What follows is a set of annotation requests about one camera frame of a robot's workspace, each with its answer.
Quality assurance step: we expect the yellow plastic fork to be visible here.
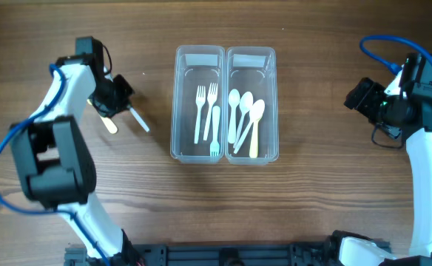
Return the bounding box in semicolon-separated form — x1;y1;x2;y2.
99;115;118;134

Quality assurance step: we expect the white plastic fork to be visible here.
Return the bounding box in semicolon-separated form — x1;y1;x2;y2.
203;83;218;140
129;107;150;132
194;85;206;144

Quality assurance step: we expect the light blue plastic fork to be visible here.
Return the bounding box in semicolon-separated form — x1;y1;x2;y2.
210;106;220;157

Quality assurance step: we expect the white plastic spoon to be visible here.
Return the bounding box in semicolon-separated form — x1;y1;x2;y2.
234;100;265;154
228;89;240;144
235;92;254;144

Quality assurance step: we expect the yellow plastic spoon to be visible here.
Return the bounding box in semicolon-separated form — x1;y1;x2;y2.
249;117;261;158

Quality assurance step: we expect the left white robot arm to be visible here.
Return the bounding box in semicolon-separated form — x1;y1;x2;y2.
10;36;140;265

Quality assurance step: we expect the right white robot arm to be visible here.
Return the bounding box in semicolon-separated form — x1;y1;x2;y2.
337;53;432;265

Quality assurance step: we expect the left clear plastic container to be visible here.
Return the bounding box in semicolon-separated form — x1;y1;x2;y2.
170;45;225;164

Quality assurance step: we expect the clear plastic container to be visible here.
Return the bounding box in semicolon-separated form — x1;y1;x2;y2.
170;45;225;164
223;47;280;166

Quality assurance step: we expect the right clear plastic container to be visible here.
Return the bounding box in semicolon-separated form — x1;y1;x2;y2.
223;47;280;166

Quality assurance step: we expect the right blue cable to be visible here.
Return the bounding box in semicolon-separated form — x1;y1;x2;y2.
359;34;432;185

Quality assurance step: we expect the blue cable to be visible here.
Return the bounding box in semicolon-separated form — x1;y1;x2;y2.
359;34;432;185
0;63;112;266

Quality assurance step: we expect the left blue cable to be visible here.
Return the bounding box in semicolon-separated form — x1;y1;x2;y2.
0;63;112;266

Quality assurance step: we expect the black aluminium base frame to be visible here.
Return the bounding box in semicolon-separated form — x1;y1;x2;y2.
64;231;393;266

